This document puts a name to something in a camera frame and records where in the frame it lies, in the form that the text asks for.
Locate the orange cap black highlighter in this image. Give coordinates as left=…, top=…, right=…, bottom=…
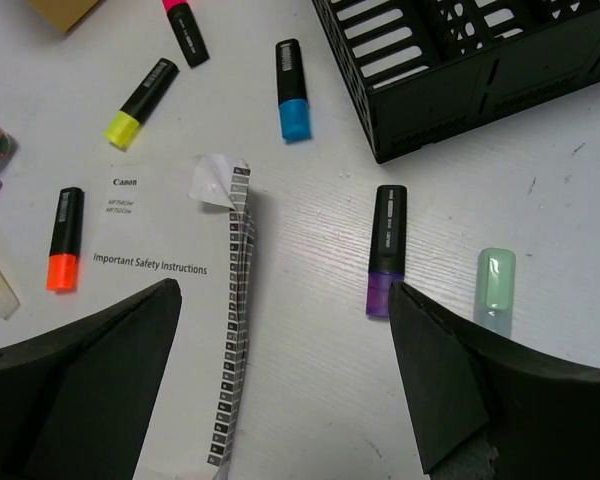
left=46, top=187, right=84, bottom=292

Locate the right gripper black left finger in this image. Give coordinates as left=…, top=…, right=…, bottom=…
left=0, top=279, right=182, bottom=479

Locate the purple cap black highlighter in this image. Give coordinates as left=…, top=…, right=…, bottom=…
left=366, top=185, right=408, bottom=318

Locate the blue cap black highlighter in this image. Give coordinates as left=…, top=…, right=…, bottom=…
left=275, top=38, right=311, bottom=143

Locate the pink cap black highlighter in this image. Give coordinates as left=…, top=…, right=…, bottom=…
left=162, top=0, right=210, bottom=68

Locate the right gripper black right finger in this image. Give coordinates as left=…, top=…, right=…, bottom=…
left=389, top=282, right=600, bottom=479

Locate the Canon safety instructions booklet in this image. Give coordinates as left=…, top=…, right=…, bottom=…
left=78, top=154, right=255, bottom=479

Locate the yellow bottom drawer box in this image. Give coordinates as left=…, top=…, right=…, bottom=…
left=26, top=0, right=104, bottom=34

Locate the black mesh file organizer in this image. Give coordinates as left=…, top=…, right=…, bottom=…
left=314, top=1, right=600, bottom=163

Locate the yellow cap black highlighter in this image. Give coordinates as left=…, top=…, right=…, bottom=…
left=104, top=58, right=179, bottom=151

